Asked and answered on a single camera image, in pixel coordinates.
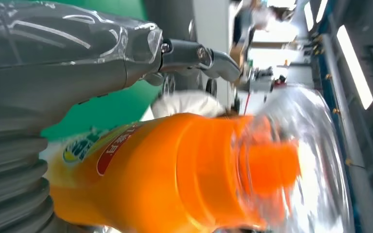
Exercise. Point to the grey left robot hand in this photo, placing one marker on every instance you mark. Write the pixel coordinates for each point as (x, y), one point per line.
(51, 64)

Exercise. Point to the orange detergent bottle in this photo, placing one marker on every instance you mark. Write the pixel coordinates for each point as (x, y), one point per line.
(160, 173)

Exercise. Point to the person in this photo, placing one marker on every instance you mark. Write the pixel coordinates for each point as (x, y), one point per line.
(186, 103)

